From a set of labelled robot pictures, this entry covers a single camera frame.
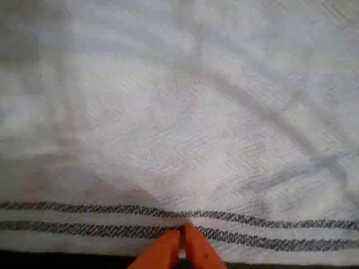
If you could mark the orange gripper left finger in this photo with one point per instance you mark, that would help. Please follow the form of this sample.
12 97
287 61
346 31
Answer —
165 252

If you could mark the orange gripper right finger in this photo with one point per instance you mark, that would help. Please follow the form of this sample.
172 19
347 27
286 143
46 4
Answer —
199 252

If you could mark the white striped towel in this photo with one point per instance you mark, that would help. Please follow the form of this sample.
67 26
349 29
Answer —
168 112

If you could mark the large black desk mat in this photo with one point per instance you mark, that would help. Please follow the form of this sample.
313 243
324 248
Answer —
56 260

